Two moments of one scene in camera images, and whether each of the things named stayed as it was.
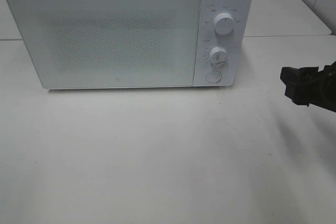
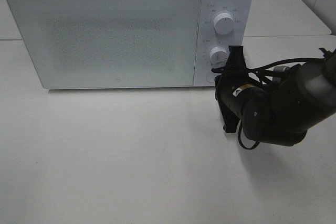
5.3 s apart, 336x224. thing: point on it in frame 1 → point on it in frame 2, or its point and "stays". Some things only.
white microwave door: x=109 y=36 stays
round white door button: x=213 y=76 stays
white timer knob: x=218 y=57 stays
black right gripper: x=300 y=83 → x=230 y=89
